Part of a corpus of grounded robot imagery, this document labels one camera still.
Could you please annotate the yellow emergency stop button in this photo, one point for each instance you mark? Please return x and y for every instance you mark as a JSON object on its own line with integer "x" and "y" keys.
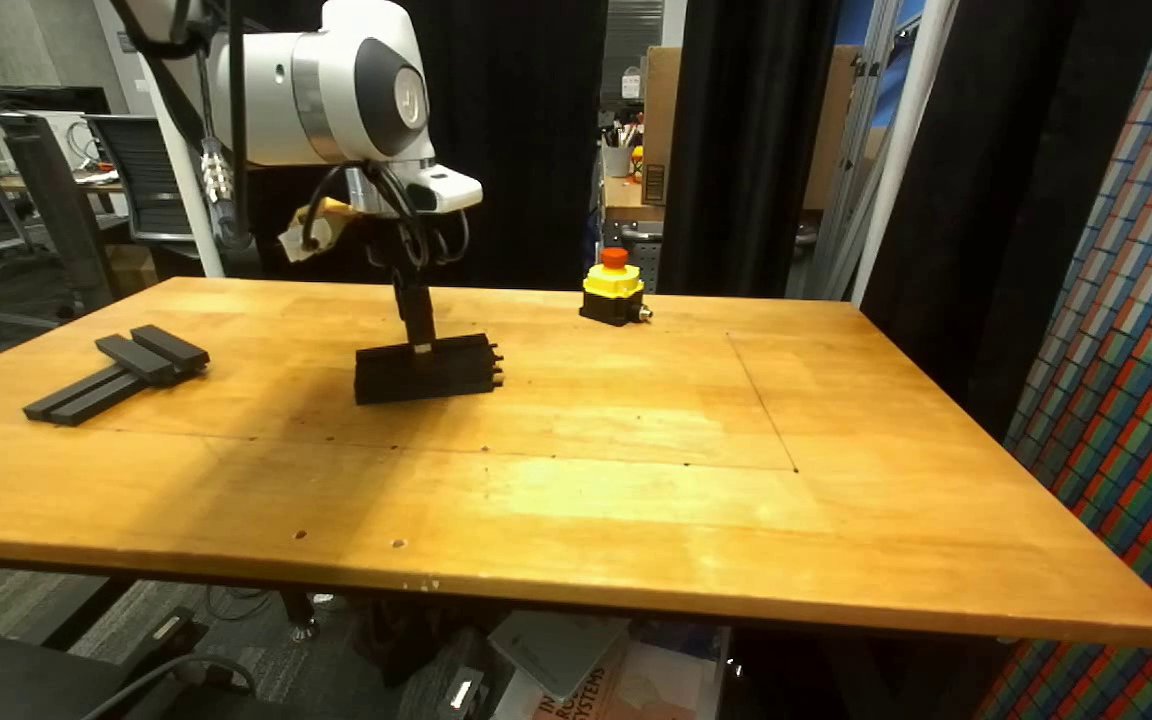
{"x": 612, "y": 283}

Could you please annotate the brown cardboard sheet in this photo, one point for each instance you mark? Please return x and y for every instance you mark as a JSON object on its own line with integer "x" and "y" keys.
{"x": 834, "y": 134}

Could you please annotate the long black grooved piece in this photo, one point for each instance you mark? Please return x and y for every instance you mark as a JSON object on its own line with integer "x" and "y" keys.
{"x": 82, "y": 395}
{"x": 430, "y": 395}

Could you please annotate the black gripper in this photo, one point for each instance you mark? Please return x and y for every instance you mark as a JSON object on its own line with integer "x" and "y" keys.
{"x": 413, "y": 241}

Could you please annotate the white frame post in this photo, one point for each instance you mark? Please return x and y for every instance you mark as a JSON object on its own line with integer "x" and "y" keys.
{"x": 901, "y": 146}
{"x": 180, "y": 202}

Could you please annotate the white box red print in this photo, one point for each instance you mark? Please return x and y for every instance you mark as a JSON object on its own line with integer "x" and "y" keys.
{"x": 600, "y": 683}

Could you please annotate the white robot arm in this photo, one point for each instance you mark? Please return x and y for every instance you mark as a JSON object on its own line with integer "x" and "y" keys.
{"x": 337, "y": 83}

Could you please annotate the black curtain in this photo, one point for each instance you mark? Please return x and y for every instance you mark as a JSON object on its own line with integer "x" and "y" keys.
{"x": 749, "y": 146}
{"x": 522, "y": 134}
{"x": 1018, "y": 202}

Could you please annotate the brown cardboard box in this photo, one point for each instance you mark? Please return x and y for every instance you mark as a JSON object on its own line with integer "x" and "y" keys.
{"x": 660, "y": 134}

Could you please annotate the short black grooved piece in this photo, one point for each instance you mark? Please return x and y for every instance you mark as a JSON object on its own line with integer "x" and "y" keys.
{"x": 456, "y": 344}

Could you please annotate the black bag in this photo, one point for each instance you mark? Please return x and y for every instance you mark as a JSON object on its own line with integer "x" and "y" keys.
{"x": 16, "y": 683}

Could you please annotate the colourful checkered panel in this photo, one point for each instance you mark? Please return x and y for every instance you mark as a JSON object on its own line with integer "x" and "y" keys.
{"x": 1138, "y": 401}

